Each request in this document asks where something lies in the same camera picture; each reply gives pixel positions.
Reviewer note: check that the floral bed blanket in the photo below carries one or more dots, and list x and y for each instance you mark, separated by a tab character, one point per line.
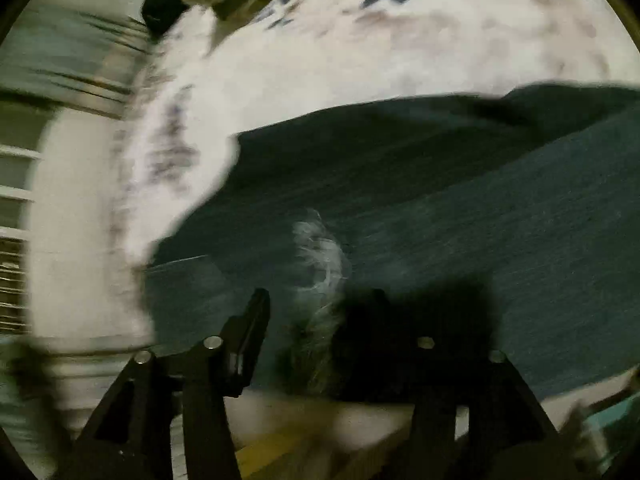
205	84

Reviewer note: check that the dark blue denim pants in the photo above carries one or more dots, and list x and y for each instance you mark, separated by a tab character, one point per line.
481	223

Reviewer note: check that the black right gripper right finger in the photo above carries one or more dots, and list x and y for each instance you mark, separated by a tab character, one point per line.
474	416

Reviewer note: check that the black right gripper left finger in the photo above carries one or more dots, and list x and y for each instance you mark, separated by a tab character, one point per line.
127	435

